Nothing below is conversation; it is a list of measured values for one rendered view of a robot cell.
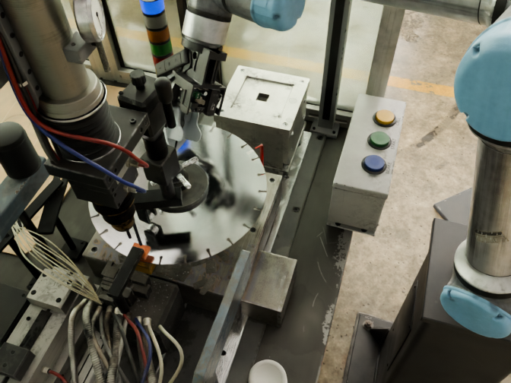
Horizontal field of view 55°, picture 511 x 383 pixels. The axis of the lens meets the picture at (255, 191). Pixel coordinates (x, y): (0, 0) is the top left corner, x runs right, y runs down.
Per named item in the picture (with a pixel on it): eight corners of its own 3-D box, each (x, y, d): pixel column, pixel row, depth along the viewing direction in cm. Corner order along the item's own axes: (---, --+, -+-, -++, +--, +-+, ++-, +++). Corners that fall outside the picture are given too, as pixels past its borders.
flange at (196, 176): (211, 205, 89) (210, 197, 87) (150, 215, 88) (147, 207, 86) (204, 159, 96) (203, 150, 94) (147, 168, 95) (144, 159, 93)
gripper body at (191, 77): (184, 118, 84) (200, 47, 79) (160, 99, 89) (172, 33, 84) (220, 119, 89) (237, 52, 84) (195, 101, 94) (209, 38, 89)
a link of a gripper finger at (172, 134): (171, 162, 89) (182, 114, 85) (156, 147, 93) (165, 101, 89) (185, 161, 91) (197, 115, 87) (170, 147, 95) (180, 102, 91)
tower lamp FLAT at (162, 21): (150, 15, 101) (147, 1, 98) (171, 19, 100) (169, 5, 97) (141, 28, 98) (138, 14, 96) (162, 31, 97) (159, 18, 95)
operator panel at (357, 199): (350, 137, 127) (358, 92, 115) (393, 147, 124) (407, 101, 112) (325, 224, 110) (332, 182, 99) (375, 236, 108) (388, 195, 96)
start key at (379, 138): (370, 135, 108) (372, 129, 106) (389, 139, 107) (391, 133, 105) (367, 148, 105) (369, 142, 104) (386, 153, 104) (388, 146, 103)
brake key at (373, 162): (365, 159, 104) (366, 152, 102) (384, 163, 103) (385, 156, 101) (361, 172, 101) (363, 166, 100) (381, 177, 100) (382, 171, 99)
